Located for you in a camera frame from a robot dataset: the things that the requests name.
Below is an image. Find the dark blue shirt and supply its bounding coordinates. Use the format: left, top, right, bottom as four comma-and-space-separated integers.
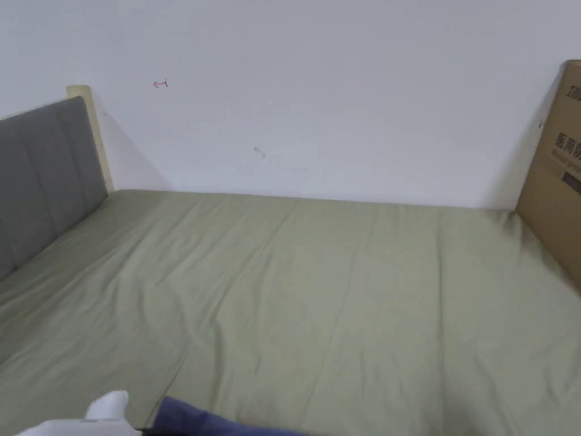
151, 395, 301, 436

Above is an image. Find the brown cardboard carton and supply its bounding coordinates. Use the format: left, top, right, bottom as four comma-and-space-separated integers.
515, 59, 581, 294

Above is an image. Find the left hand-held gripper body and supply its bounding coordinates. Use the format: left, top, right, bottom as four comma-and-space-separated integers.
15, 390, 136, 436

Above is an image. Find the bed with pale green sheet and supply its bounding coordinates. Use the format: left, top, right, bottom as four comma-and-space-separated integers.
0, 188, 581, 436

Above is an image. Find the grey padded headboard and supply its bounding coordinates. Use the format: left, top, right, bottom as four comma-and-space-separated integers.
0, 84, 115, 282

